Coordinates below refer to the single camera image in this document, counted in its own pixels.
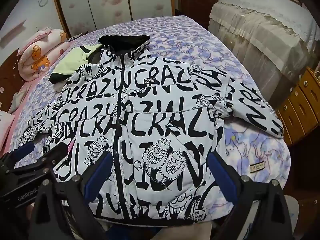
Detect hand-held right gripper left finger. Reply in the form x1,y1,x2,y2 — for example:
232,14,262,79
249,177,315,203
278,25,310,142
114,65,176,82
30,151,114,240

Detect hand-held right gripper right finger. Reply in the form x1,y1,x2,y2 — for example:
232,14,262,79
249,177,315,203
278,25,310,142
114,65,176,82
207,151,294,240

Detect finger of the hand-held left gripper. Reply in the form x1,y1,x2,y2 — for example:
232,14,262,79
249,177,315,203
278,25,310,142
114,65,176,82
7,144,68,178
0,142,35,170

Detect white black printed jacket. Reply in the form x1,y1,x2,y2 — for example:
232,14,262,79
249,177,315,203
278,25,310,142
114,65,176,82
21,35,284,224

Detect pink white pillow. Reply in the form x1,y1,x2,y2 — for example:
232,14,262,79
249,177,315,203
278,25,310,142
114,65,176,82
0,110,15,153

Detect grey cloth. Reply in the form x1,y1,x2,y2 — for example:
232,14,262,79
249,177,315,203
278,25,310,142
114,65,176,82
9,90,28,113

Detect pink bed sheet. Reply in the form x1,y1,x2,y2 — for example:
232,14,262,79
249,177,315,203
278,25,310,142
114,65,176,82
0,79,38,153

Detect dark wooden headboard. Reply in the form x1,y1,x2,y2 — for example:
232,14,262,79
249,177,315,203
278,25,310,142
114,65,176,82
0,47,25,105

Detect green and black garment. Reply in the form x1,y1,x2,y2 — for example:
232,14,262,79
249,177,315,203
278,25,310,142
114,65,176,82
49,44,105,85

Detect pink bear print quilt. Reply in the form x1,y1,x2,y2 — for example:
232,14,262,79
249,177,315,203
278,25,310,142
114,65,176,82
18,29,73,82

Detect wooden drawer cabinet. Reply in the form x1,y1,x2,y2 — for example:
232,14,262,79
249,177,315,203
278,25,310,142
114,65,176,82
276,66,320,145

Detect purple floral bedspread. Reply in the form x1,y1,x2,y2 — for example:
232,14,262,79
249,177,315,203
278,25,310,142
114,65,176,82
10,15,292,205

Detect beige lace covered furniture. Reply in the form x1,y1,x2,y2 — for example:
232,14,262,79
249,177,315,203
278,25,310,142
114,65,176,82
208,0,320,103

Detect floral panel wardrobe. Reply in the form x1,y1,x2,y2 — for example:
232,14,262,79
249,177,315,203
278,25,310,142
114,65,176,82
52,0,175,37

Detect brown wooden door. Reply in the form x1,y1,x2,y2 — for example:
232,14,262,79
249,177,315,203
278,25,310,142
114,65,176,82
179,0,219,29

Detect pink wall board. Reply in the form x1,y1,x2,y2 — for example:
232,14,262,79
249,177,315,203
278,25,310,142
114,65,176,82
0,26,22,47

